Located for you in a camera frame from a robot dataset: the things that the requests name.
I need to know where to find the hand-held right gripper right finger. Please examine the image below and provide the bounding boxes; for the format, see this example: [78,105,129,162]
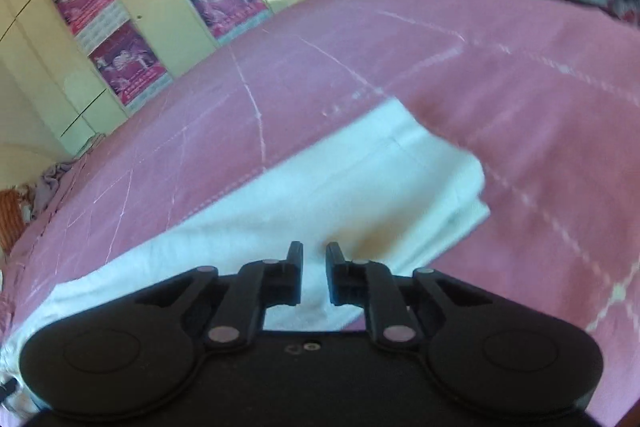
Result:
[325,243,496,353]

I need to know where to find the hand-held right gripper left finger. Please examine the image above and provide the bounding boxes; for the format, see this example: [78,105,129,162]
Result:
[135,241,304,350]

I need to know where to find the white pants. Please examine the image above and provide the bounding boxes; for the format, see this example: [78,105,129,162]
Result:
[0,99,492,415]

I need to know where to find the pink checked bedspread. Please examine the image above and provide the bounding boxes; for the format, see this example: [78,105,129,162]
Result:
[0,0,640,427]

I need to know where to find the lilac crumpled cloth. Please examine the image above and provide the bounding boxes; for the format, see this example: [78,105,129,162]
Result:
[30,134,107,219]

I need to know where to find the orange striped pillow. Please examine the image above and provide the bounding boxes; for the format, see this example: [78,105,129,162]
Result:
[0,189,27,254]

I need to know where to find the cream wooden headboard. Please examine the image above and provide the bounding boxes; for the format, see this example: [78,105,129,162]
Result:
[0,143,68,192]

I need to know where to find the cream wardrobe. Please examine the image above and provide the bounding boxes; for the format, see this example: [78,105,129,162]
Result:
[0,0,321,152]

